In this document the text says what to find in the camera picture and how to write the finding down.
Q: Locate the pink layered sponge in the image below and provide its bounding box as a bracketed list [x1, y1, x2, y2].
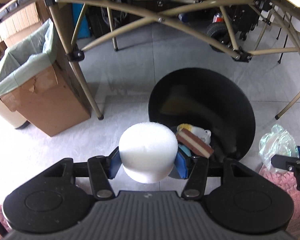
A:
[176, 128, 214, 159]

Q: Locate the yellow white plush hamster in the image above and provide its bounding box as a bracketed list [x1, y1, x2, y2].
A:
[177, 124, 211, 145]

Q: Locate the light blue plush toy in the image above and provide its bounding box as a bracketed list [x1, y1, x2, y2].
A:
[178, 144, 192, 157]

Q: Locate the black round trash bin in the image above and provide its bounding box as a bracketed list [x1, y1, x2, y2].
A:
[148, 68, 256, 162]

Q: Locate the pink fluffy rug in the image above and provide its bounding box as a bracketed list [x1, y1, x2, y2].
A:
[259, 166, 300, 239]

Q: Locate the beige bin with black bag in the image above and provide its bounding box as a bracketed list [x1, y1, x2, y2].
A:
[0, 100, 30, 129]

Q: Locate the cardboard box with green liner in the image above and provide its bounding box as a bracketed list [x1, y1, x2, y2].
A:
[0, 20, 91, 137]

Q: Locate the black wagon wheel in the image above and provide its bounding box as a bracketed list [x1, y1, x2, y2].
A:
[206, 22, 232, 48]

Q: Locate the red drink can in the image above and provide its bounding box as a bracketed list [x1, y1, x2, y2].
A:
[212, 12, 224, 23]

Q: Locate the black suitcase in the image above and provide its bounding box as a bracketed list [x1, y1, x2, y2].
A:
[230, 4, 259, 41]

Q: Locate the tan folding slat table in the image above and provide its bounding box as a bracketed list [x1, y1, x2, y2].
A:
[0, 0, 300, 120]

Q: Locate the large open cardboard box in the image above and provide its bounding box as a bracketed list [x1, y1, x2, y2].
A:
[0, 1, 50, 47]

